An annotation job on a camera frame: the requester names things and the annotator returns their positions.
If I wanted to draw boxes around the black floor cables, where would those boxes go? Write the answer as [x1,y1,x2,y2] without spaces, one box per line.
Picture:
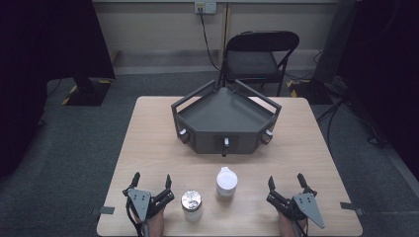
[315,97,390,150]

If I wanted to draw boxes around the glass jar with silver lid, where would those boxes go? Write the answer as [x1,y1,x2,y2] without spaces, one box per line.
[180,190,204,223]

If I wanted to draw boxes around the grey upright panel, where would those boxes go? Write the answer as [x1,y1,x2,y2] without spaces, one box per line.
[311,0,359,85]

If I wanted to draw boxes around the person's left hand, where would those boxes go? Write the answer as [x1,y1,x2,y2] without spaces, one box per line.
[144,207,166,237]

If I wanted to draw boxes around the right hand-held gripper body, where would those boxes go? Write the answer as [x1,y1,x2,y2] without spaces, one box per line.
[265,191,326,230]

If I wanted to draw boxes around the white wall socket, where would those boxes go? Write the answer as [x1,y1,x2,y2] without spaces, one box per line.
[194,1,218,15]

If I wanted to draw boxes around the black stand base yellow tape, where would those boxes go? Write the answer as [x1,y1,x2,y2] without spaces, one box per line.
[61,76,113,108]
[286,78,334,106]

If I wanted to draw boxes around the right hand-held gripper cable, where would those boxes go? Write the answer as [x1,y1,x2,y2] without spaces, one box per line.
[293,218,307,237]

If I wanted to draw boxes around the jar with white lid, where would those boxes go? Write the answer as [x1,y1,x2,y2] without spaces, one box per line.
[215,166,239,199]

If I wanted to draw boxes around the hand-held gripper cable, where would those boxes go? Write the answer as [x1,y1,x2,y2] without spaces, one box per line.
[293,218,307,237]
[125,197,146,237]

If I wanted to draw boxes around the person's right hand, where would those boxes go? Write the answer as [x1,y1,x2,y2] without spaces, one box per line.
[277,211,310,237]

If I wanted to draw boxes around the black folding chair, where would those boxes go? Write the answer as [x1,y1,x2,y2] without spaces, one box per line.
[217,30,301,98]

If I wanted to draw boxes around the dark grey hexagonal tray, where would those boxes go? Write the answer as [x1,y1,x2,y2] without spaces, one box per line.
[170,78,283,158]

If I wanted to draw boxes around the left hand-held gripper cable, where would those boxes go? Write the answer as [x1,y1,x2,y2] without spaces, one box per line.
[125,197,146,237]

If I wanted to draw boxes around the dark curtain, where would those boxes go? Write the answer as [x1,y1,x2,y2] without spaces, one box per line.
[336,0,419,183]
[0,0,117,180]

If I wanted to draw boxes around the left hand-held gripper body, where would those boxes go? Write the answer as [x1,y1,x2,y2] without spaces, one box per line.
[122,186,176,222]

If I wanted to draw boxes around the grey tape tab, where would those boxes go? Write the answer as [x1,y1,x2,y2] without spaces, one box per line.
[91,205,116,217]
[339,200,366,217]

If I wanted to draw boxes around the black power cable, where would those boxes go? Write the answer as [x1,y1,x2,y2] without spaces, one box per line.
[197,7,222,73]

